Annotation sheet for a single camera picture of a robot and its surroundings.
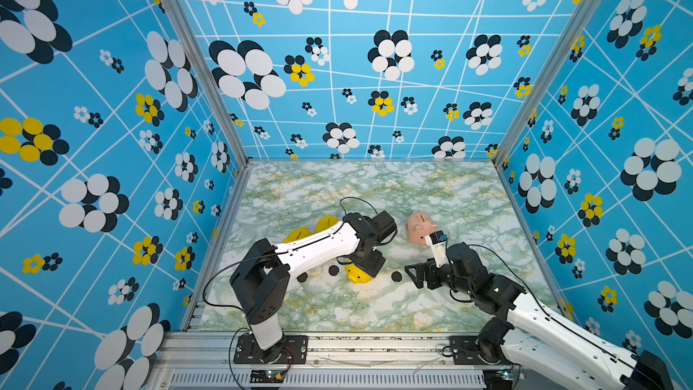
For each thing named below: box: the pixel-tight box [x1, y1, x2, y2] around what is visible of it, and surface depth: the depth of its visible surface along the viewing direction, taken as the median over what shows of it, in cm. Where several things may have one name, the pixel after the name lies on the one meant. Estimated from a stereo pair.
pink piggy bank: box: [406, 211, 439, 247], surface depth 91 cm
